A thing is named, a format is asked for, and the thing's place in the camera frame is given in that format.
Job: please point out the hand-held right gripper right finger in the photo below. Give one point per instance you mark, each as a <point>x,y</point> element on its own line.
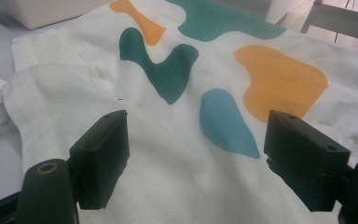
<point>304,158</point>

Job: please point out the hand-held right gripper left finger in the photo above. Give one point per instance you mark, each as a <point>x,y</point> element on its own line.
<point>99,155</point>

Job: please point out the white tote bag coloured blobs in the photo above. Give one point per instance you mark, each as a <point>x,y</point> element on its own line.
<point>167,155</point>

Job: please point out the white desk frame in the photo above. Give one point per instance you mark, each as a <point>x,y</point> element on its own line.
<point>348,18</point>

